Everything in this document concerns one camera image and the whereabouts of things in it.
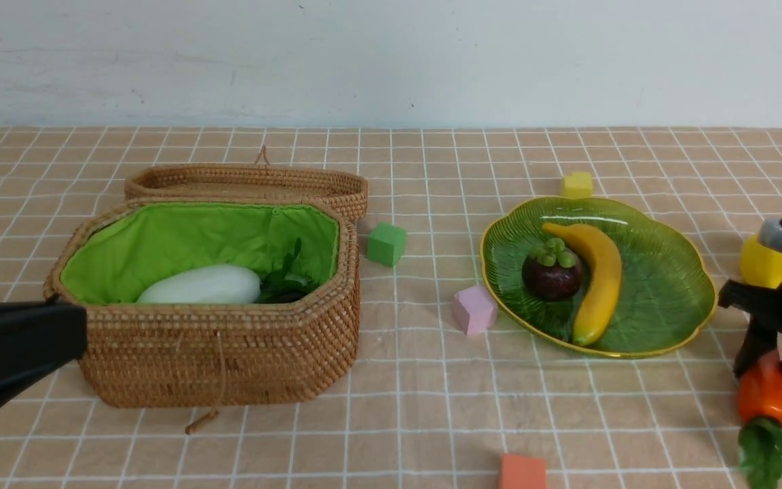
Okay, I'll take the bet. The woven wicker basket green lining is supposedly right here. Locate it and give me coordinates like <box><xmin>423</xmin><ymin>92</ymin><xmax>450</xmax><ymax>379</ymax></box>
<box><xmin>44</xmin><ymin>197</ymin><xmax>362</xmax><ymax>435</ymax></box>

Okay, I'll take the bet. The woven wicker basket lid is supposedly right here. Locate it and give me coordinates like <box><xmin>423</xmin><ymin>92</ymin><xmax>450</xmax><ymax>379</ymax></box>
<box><xmin>124</xmin><ymin>147</ymin><xmax>369</xmax><ymax>221</ymax></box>

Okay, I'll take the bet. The dark purple mangosteen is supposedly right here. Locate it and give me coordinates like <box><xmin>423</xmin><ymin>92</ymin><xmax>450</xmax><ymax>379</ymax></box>
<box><xmin>521</xmin><ymin>238</ymin><xmax>584</xmax><ymax>302</ymax></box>

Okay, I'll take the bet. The beige checked tablecloth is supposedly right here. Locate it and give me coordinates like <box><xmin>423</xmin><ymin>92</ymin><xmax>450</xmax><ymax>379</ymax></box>
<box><xmin>0</xmin><ymin>127</ymin><xmax>782</xmax><ymax>488</ymax></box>

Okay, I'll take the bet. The pink foam cube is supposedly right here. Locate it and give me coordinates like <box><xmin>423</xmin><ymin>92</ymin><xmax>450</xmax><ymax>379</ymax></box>
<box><xmin>452</xmin><ymin>285</ymin><xmax>498</xmax><ymax>336</ymax></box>

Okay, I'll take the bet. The yellow foam cube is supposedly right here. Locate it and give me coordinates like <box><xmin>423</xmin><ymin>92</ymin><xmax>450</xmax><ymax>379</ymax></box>
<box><xmin>561</xmin><ymin>171</ymin><xmax>593</xmax><ymax>199</ymax></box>

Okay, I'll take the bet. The white radish with leaves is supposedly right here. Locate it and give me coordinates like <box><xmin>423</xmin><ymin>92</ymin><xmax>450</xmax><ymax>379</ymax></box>
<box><xmin>136</xmin><ymin>238</ymin><xmax>317</xmax><ymax>304</ymax></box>

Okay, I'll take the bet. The orange carrot with leaves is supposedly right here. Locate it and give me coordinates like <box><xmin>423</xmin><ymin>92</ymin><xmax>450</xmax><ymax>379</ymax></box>
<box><xmin>737</xmin><ymin>349</ymin><xmax>782</xmax><ymax>488</ymax></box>

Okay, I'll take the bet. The green foam cube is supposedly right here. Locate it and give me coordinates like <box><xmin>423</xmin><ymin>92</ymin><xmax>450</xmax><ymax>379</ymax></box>
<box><xmin>366</xmin><ymin>222</ymin><xmax>409</xmax><ymax>268</ymax></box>

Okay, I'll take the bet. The yellow banana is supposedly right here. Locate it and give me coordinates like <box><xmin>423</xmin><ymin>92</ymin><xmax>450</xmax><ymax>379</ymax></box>
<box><xmin>542</xmin><ymin>223</ymin><xmax>622</xmax><ymax>347</ymax></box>

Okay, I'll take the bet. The orange foam cube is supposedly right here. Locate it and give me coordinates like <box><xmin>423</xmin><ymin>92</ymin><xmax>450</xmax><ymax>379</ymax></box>
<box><xmin>497</xmin><ymin>453</ymin><xmax>547</xmax><ymax>489</ymax></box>

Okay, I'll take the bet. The yellow lemon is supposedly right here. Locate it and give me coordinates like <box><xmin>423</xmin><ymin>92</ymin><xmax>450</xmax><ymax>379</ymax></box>
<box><xmin>739</xmin><ymin>233</ymin><xmax>782</xmax><ymax>289</ymax></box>

